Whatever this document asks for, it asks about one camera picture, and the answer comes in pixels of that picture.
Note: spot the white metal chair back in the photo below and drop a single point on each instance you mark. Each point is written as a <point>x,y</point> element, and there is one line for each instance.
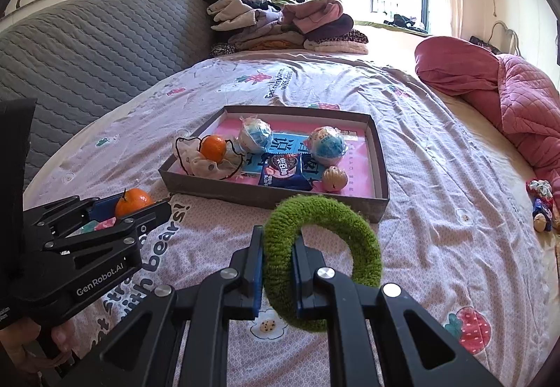
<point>512,36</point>

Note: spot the tangerine with stem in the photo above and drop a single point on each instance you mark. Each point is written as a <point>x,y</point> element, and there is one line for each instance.
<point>135,202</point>

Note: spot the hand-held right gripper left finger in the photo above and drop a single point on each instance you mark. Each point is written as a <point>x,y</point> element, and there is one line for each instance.
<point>258,282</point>

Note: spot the small blue candy packet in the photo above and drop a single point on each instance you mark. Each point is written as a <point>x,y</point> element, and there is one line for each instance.
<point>542,206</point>

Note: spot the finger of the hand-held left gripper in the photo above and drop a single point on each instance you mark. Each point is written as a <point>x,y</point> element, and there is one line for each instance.
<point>103,205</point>
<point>131,227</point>

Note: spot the small walnut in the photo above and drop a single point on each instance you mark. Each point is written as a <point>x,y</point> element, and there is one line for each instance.
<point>541,223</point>

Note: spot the small toys at bed edge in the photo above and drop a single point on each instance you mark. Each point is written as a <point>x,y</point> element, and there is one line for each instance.
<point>540,188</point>

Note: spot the pile of folded clothes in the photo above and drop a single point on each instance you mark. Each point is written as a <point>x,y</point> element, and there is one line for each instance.
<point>284,28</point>

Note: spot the blue toy egg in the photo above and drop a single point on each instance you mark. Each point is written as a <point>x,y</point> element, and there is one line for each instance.
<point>326,146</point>
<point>256,135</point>

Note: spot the cream bed sheet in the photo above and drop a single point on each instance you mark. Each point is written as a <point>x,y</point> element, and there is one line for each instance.
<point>490,142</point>

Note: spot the pink quilt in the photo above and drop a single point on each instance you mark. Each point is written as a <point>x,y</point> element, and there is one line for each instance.
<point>459,63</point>

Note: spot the person's left hand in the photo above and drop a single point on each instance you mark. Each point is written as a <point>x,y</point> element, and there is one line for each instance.
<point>64,336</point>

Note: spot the cream scrunchie with black trim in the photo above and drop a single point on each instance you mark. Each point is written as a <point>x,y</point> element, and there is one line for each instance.
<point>203,169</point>

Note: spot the dark patterned cushion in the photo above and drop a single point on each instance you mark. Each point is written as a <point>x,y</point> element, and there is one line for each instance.
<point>483,44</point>

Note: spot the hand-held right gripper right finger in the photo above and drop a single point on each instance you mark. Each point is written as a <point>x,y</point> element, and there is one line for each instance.
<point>299,282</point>

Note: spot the green fuzzy scrunchie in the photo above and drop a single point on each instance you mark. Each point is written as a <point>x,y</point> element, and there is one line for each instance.
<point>332,212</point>

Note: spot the grey cardboard box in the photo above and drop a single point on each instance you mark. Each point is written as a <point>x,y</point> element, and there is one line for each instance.
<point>210,193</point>

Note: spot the grey quilted headboard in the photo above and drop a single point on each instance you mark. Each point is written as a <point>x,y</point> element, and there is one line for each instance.
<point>109,54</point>

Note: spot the orange tangerine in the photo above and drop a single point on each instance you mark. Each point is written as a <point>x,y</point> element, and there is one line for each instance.
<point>213,148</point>

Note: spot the dark clothes on windowsill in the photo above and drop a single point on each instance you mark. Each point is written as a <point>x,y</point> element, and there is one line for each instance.
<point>404,22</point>

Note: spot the blue cookie packet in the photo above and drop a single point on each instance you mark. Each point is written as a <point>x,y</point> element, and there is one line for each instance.
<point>284,173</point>

